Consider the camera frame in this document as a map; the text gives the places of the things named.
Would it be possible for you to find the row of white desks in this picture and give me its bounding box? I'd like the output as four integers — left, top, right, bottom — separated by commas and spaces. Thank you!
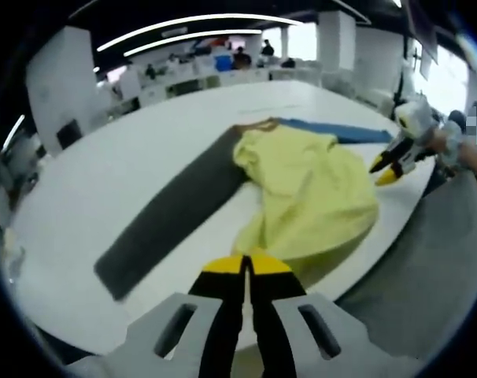
104, 66, 322, 119

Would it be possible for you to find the long ceiling light strip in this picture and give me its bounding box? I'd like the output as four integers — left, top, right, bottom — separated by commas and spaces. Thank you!
123, 28, 263, 58
96, 14, 305, 53

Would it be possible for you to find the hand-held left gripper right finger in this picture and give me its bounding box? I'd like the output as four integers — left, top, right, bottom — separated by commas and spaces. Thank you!
246, 247, 372, 378

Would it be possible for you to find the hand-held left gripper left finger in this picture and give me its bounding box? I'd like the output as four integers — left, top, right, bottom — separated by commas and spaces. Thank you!
124, 254, 247, 378

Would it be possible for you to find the person's right hand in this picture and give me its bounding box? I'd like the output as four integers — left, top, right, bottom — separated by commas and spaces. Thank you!
427, 128, 448, 153

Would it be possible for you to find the narrow white pillar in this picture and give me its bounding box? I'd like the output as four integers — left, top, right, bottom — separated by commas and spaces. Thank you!
316, 10, 357, 76

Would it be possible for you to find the black panel on pillar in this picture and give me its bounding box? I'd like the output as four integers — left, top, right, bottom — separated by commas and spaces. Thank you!
56, 120, 84, 150

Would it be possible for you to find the wide white pillar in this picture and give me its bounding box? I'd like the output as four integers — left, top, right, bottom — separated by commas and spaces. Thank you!
25, 25, 105, 153

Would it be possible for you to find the dark hanging display screen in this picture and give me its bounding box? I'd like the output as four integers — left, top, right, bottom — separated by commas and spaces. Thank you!
405, 0, 440, 66

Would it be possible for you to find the yellow blue grey garment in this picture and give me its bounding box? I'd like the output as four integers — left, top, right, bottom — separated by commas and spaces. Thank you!
93, 116, 392, 302

